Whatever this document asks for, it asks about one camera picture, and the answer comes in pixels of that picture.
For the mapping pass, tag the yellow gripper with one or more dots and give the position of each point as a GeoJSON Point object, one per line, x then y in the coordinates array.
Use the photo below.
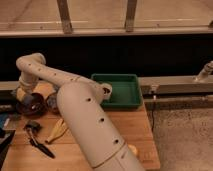
{"type": "Point", "coordinates": [20, 93]}

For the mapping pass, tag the blue sponge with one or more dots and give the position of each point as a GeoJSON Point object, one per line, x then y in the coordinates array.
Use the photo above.
{"type": "Point", "coordinates": [28, 99]}

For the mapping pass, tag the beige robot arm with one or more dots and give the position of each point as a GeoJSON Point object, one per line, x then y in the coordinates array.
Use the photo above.
{"type": "Point", "coordinates": [78, 100]}

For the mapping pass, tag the purple bowl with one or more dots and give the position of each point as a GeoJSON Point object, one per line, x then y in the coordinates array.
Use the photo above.
{"type": "Point", "coordinates": [36, 108]}

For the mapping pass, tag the red bowl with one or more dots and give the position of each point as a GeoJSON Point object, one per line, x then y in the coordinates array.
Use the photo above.
{"type": "Point", "coordinates": [51, 103]}

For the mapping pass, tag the yellow banana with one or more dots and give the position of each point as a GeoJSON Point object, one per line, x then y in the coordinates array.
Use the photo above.
{"type": "Point", "coordinates": [59, 129]}

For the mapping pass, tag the white paper cup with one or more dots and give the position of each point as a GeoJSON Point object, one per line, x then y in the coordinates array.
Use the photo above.
{"type": "Point", "coordinates": [107, 88]}

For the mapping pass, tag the green plastic tray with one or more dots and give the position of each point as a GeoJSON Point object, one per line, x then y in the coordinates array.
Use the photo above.
{"type": "Point", "coordinates": [126, 91]}

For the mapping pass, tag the orange yellow apple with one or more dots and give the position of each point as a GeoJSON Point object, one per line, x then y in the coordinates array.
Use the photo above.
{"type": "Point", "coordinates": [133, 149]}

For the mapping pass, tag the metal faucet fixture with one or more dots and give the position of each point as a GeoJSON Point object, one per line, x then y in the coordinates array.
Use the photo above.
{"type": "Point", "coordinates": [205, 72]}

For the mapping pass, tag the black handled tool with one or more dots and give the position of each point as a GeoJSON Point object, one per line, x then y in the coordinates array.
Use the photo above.
{"type": "Point", "coordinates": [32, 129]}

